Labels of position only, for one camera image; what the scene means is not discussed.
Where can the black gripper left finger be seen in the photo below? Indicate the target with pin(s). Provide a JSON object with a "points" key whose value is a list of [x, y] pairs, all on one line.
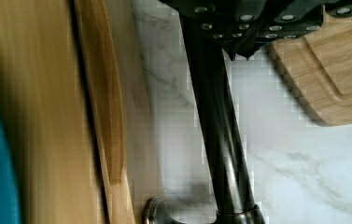
{"points": [[234, 28]]}

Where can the wooden drawer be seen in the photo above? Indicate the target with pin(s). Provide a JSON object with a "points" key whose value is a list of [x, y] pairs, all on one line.
{"points": [[121, 117]]}

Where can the black metal drawer handle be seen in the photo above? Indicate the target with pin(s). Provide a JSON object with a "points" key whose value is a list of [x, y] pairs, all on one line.
{"points": [[222, 141]]}

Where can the bamboo cutting board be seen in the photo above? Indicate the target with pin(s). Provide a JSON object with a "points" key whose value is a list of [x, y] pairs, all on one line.
{"points": [[318, 70]]}

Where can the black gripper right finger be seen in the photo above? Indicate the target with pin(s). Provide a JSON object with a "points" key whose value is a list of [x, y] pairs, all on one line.
{"points": [[277, 22]]}

